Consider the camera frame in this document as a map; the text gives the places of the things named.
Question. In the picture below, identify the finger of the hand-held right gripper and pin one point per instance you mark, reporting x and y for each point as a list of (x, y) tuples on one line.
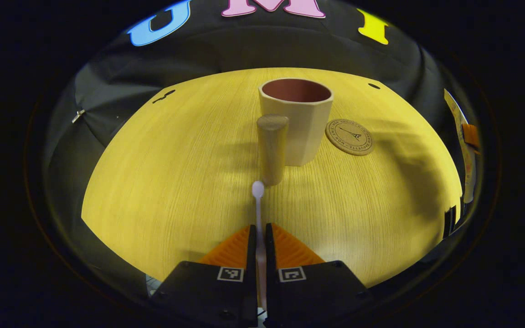
[(470, 135), (448, 222)]

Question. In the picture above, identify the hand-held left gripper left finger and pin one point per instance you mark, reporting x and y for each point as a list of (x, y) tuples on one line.
[(252, 255)]

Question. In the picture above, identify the wooden desktop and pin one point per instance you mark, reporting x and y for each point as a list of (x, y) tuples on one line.
[(176, 182)]

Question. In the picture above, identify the black backdrop cloth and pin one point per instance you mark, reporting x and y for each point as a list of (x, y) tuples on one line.
[(244, 45)]

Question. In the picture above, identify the white toothbrush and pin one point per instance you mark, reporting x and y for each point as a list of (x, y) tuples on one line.
[(258, 189)]

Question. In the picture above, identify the small metal clip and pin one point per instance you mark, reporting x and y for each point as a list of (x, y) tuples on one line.
[(78, 116)]

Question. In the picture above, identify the round brown coaster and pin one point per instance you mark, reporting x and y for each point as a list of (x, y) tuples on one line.
[(350, 136)]

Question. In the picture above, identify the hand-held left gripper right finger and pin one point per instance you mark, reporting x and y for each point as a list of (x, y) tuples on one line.
[(269, 255)]

